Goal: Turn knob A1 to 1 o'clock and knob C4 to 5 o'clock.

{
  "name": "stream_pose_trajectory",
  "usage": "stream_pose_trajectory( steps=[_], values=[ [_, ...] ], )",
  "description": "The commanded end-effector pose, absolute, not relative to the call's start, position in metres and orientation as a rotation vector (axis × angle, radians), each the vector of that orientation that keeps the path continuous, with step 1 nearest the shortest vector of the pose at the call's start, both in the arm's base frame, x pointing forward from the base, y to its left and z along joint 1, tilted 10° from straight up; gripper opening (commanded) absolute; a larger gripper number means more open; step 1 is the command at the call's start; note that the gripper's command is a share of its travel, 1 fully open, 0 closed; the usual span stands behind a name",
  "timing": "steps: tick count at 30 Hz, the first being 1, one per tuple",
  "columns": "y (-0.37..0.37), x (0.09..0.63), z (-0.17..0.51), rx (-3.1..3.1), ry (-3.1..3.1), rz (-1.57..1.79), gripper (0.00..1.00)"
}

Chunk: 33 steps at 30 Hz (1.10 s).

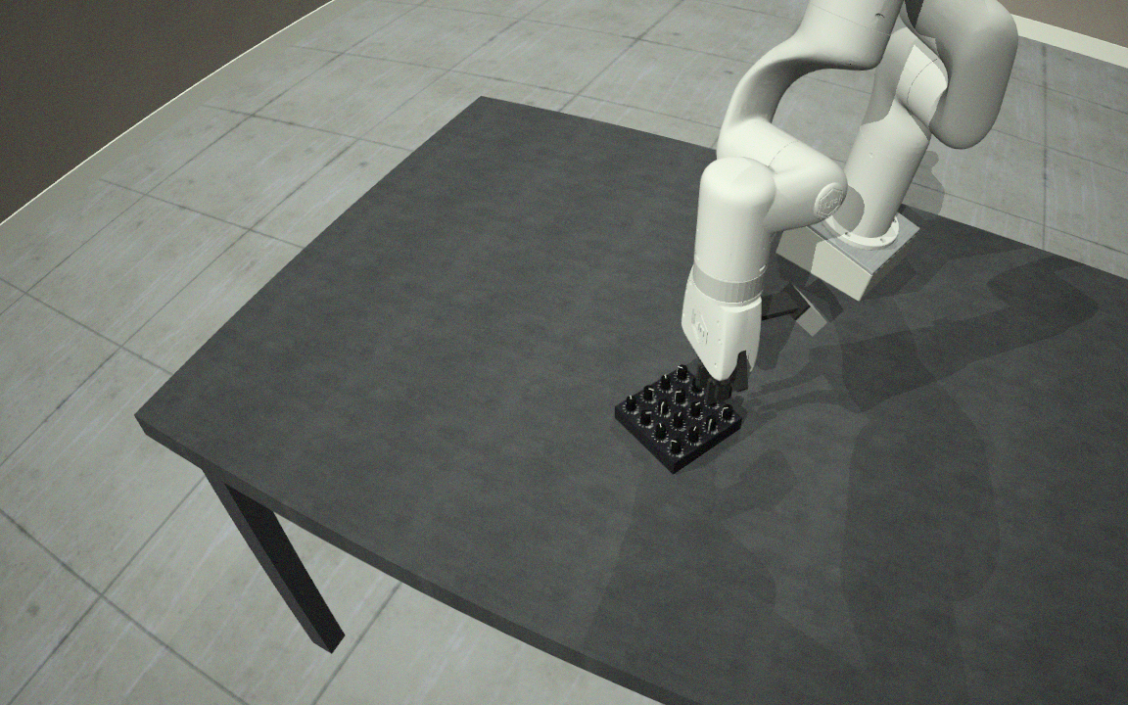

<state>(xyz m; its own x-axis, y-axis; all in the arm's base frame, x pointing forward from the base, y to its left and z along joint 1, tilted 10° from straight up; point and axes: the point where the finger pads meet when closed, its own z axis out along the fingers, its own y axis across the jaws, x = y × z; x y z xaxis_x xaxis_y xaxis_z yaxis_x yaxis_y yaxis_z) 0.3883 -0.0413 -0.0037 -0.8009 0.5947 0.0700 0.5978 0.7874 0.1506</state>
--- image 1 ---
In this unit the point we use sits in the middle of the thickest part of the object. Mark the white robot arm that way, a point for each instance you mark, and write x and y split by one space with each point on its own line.
969 45

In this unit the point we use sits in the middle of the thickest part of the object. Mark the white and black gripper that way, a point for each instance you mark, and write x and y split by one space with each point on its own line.
722 334

